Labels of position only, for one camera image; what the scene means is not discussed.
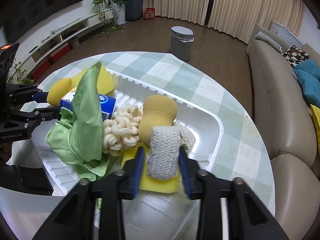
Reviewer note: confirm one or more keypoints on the black white patterned cushion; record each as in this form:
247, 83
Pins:
295, 56

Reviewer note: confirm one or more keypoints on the green checkered tablecloth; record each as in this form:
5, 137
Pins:
228, 141

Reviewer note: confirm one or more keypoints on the yellow egg-shaped sponge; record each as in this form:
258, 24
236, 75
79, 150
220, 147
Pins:
58, 91

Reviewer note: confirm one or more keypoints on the beige leather sofa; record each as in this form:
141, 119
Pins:
284, 121

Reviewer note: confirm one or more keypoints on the teal cushion rear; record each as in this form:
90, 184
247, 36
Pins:
309, 66

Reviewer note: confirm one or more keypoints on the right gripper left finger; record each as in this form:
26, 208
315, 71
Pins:
133, 169

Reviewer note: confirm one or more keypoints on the beige curtains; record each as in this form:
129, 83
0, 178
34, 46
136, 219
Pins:
234, 17

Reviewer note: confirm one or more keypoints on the tan peanut-shaped sponge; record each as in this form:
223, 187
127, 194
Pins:
158, 110

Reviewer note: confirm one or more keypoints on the black wall television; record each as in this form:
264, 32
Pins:
28, 13

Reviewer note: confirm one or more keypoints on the white plastic tray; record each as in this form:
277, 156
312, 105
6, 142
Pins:
73, 217

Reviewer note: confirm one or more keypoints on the yellow cushion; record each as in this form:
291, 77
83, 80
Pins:
316, 119

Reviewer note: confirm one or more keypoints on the white TV console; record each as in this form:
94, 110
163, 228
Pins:
29, 58

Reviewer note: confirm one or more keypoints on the yellow sponge cloth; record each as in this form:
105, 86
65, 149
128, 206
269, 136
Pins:
105, 84

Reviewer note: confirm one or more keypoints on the green microfiber cloth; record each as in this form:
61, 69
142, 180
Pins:
77, 138

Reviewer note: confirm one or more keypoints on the teal cushion front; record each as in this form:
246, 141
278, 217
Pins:
310, 87

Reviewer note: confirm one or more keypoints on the trailing ivy plant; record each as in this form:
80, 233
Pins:
108, 10

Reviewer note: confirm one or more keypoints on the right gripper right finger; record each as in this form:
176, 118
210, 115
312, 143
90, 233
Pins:
188, 169

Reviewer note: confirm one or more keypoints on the cream chenille duster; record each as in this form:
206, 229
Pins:
120, 133

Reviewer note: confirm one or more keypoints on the white cabinet behind sofa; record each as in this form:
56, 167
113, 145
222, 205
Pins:
285, 34

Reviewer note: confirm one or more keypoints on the red box on floor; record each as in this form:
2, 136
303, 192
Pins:
149, 14

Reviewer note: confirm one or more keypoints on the translucent plastic jar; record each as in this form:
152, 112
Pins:
23, 212

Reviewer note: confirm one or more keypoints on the grey folded blanket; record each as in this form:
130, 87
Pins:
263, 37

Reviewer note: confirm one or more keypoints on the teal cushion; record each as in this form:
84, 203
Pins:
309, 66
310, 87

